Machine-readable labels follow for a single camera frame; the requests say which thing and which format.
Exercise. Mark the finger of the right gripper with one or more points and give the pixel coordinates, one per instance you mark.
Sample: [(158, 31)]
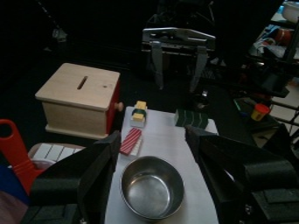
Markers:
[(158, 64), (199, 67)]

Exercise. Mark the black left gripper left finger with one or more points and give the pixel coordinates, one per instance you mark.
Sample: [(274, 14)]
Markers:
[(78, 180)]

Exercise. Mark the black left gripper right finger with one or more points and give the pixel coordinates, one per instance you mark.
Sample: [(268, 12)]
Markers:
[(240, 180)]

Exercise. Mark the yellow egg sushi toy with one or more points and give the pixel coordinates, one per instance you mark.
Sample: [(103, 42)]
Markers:
[(138, 117)]

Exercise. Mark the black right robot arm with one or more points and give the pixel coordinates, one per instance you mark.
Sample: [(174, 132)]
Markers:
[(183, 14)]

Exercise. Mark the red striped sushi toy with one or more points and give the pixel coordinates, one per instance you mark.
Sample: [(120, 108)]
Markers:
[(130, 141)]

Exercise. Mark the white bowl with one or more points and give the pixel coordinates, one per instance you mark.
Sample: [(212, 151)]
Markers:
[(291, 11)]

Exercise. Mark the small black round object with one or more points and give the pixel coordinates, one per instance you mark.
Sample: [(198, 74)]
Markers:
[(200, 102)]

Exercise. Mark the red plastic utensil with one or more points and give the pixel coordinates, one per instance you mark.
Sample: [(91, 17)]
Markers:
[(18, 157)]

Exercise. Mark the blue plastic utensil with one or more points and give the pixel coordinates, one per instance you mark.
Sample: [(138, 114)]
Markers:
[(10, 183)]

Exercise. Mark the black metal rack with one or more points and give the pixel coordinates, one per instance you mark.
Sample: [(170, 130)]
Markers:
[(272, 78)]

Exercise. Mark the pink cup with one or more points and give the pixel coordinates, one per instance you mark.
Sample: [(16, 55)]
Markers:
[(10, 210)]

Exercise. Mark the yellow can red lid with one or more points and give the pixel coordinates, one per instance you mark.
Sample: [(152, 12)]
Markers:
[(259, 113)]

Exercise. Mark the white mat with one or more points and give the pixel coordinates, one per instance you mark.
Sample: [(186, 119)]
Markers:
[(167, 143)]

